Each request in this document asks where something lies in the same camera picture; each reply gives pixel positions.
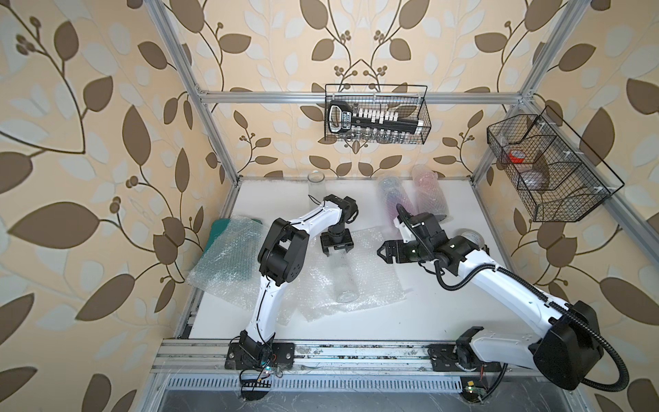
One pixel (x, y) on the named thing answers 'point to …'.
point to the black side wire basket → (558, 177)
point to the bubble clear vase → (346, 281)
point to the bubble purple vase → (395, 194)
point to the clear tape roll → (472, 236)
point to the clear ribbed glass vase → (317, 184)
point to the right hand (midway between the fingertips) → (388, 251)
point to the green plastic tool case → (217, 229)
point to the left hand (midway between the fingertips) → (339, 249)
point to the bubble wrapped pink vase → (429, 195)
